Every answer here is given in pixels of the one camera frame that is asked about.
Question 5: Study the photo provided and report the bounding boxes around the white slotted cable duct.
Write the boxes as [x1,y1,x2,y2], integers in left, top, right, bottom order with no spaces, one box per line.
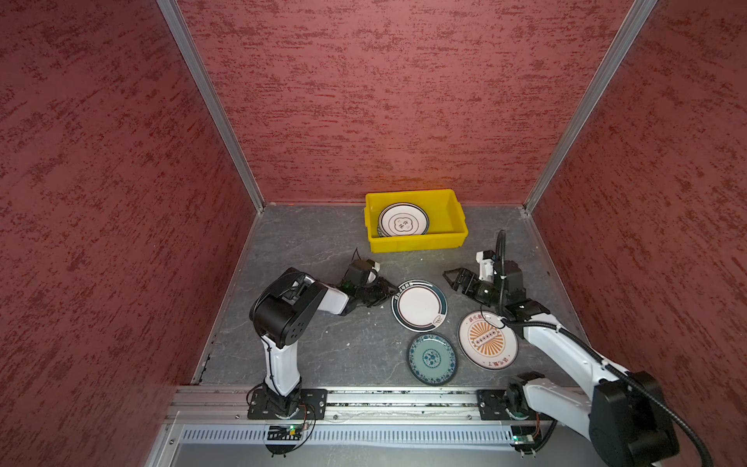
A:
[179,424,514,449]

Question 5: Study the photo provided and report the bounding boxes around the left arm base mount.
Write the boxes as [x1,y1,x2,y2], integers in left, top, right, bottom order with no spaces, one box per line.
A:
[247,385,329,420]

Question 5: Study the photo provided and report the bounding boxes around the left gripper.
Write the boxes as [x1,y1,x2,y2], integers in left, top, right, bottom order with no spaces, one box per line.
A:
[356,277,401,307]

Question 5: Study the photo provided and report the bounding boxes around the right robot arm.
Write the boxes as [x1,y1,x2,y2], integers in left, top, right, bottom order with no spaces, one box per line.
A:
[443,261,680,466]

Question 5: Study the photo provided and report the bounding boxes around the black corrugated cable hose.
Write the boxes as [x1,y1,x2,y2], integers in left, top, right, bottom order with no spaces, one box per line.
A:
[493,228,716,467]

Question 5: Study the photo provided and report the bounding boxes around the green red ring plate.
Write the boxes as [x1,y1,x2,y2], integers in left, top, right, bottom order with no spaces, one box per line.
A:
[391,279,449,333]

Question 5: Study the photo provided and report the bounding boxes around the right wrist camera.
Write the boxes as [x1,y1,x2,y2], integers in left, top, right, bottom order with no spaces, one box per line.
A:
[476,250,496,283]

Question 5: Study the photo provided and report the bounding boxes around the yellow plastic bin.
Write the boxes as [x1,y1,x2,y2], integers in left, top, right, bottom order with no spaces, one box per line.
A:
[365,189,469,253]

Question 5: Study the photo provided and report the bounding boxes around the teal patterned small plate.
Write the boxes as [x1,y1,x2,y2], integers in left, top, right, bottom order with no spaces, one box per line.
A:
[407,333,458,386]

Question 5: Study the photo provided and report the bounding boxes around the right corner aluminium post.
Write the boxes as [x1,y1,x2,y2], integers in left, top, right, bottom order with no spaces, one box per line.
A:
[523,0,658,216]

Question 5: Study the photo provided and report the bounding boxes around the white plate orange sunburst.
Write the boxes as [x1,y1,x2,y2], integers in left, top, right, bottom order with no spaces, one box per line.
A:
[458,311,519,371]

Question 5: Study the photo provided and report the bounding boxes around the white plate flower outline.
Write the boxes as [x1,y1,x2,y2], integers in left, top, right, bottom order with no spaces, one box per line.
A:
[377,202,430,237]

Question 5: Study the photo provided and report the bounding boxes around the circuit board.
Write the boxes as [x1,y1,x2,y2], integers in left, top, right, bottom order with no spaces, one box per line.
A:
[510,425,542,446]
[267,425,303,443]

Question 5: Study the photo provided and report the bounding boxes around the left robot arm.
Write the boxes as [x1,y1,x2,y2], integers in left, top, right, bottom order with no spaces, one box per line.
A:
[250,259,398,402]

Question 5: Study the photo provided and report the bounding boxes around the right circuit board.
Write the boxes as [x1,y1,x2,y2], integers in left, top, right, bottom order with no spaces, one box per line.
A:
[510,425,542,446]

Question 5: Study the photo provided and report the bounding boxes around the corner aluminium post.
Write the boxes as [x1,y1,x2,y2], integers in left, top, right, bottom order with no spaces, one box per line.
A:
[523,0,658,216]
[157,0,266,214]

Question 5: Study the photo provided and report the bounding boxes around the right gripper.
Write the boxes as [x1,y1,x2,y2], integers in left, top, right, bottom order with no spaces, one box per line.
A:
[442,267,506,309]

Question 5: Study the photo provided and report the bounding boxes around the left corner aluminium post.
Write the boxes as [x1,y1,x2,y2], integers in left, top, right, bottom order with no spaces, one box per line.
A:
[157,0,266,214]

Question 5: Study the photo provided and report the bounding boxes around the aluminium rail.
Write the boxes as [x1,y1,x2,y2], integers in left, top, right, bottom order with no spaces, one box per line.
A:
[168,383,637,424]

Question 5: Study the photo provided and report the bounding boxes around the left circuit board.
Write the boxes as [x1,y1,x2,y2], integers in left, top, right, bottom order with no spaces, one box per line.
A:
[267,425,303,443]

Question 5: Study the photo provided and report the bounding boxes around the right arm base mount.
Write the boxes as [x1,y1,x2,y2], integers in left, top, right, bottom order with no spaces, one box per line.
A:
[476,389,552,423]

